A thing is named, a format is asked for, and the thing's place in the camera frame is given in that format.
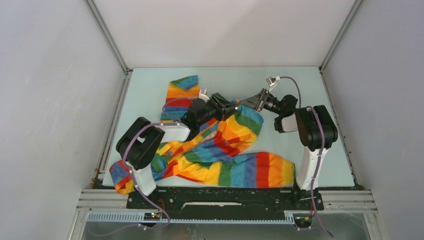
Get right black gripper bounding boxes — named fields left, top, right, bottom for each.
left=239, top=88, right=284, bottom=116

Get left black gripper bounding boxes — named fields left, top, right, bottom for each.
left=196, top=94, right=239, bottom=127

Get rainbow striped jacket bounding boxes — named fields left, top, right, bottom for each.
left=109, top=75, right=296, bottom=195

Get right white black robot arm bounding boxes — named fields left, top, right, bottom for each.
left=239, top=88, right=339, bottom=209

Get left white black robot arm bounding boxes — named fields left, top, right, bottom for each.
left=109, top=93, right=239, bottom=208

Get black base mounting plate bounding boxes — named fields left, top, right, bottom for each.
left=126, top=186, right=324, bottom=220

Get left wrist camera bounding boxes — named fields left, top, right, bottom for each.
left=198, top=88, right=210, bottom=103

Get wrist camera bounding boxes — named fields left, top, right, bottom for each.
left=198, top=88, right=210, bottom=103
left=265, top=76, right=277, bottom=92

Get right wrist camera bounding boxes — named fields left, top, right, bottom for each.
left=265, top=76, right=277, bottom=92

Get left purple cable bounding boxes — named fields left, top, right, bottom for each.
left=87, top=96, right=200, bottom=238

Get right aluminium corner post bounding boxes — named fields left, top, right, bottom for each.
left=319, top=0, right=365, bottom=74

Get aluminium corner post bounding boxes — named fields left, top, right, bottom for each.
left=319, top=0, right=365, bottom=74
left=84, top=0, right=130, bottom=75

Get white cable duct strip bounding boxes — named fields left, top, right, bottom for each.
left=87, top=211, right=295, bottom=225

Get aluminium front frame rail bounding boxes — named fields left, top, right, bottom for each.
left=76, top=187, right=378, bottom=214

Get left aluminium corner post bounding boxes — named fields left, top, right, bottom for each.
left=84, top=0, right=130, bottom=75

